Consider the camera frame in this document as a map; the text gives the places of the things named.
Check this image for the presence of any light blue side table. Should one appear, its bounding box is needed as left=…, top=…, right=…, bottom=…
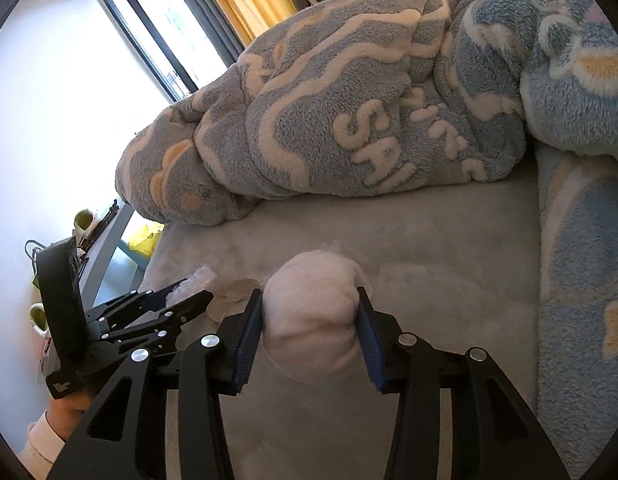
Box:
left=79, top=197, right=149, bottom=310

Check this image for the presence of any grey curtain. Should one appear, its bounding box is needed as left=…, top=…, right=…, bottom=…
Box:
left=184, top=0, right=245, bottom=66

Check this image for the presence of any grey bed sheet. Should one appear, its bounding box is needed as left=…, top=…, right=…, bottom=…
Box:
left=142, top=159, right=540, bottom=479

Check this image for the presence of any white cloth ball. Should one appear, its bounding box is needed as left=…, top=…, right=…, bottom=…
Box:
left=262, top=249, right=371, bottom=384

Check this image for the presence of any blue white fleece blanket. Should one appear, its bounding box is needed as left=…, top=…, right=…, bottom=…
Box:
left=115, top=0, right=618, bottom=479

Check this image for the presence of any person's left hand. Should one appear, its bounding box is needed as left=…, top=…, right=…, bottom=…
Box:
left=46, top=391, right=94, bottom=441

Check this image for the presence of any white bubble wrap piece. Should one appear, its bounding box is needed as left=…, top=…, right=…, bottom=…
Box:
left=166, top=266, right=218, bottom=308

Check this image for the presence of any yellow plastic bag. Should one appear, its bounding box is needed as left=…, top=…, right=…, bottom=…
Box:
left=126, top=222, right=164, bottom=258

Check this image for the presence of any black framed window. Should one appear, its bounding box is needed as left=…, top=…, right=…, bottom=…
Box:
left=104, top=0, right=227, bottom=101

